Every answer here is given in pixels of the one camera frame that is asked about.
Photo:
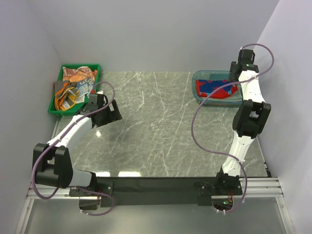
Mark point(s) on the green plastic bin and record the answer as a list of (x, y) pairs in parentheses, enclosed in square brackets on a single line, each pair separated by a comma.
[(75, 108)]

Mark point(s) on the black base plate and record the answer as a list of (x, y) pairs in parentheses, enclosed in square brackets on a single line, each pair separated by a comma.
[(128, 191)]

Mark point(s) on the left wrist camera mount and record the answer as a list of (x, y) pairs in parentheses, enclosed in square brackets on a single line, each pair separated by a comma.
[(96, 92)]

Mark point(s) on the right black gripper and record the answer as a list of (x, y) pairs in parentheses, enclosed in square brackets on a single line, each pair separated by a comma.
[(232, 76)]

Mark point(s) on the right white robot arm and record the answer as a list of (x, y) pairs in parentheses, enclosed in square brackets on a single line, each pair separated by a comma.
[(248, 122)]

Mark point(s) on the red blue patterned cloth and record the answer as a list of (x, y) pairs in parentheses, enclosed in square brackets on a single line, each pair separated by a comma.
[(205, 87)]

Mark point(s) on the orange yellow cloth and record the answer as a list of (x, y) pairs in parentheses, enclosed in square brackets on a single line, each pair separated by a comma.
[(66, 94)]

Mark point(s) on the aluminium mounting rail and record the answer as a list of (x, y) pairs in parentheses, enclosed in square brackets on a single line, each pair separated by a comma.
[(140, 148)]

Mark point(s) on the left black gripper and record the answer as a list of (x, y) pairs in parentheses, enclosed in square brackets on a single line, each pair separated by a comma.
[(113, 115)]

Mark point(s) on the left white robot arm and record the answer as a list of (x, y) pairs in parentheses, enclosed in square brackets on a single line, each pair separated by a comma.
[(52, 164)]

